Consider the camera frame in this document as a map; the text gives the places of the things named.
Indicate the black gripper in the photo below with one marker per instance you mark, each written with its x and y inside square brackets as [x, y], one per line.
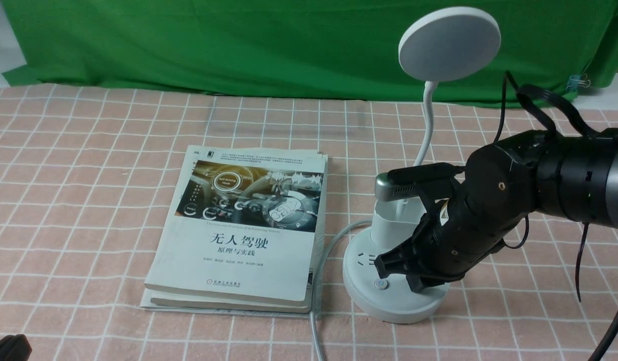
[453, 241]

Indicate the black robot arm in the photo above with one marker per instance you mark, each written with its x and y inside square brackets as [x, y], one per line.
[574, 178]

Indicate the white round desk lamp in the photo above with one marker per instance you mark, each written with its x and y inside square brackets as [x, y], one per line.
[445, 45]

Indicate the white self-driving top book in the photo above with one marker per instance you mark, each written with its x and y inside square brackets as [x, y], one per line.
[238, 235]

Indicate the green backdrop cloth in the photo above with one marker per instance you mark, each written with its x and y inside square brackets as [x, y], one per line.
[341, 50]

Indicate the blue binder clip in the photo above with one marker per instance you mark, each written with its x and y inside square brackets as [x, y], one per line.
[577, 81]

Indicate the white bottom book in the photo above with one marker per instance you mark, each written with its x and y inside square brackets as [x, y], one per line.
[188, 310]

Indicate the black object at corner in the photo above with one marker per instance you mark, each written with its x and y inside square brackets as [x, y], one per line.
[15, 347]

